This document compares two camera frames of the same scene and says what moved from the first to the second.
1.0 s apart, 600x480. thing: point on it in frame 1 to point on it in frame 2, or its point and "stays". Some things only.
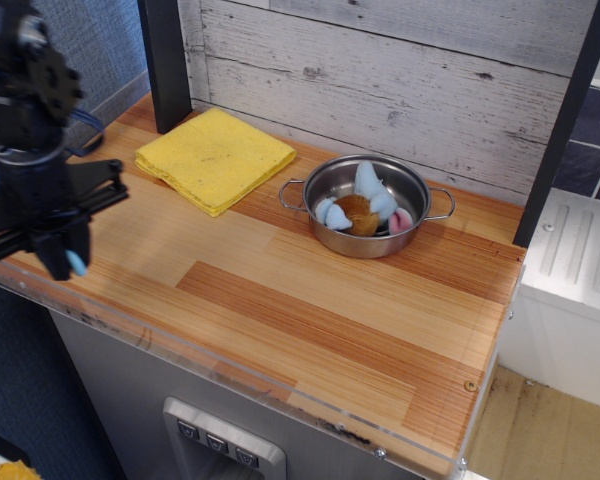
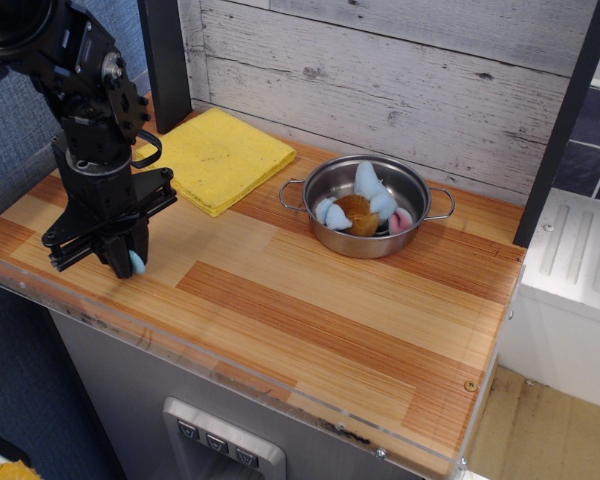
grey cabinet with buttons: (169, 416) stays
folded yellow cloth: (212, 158) stays
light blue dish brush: (76, 263) to (138, 264)
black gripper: (41, 197) to (105, 196)
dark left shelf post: (168, 72) stays
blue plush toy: (370, 209) stays
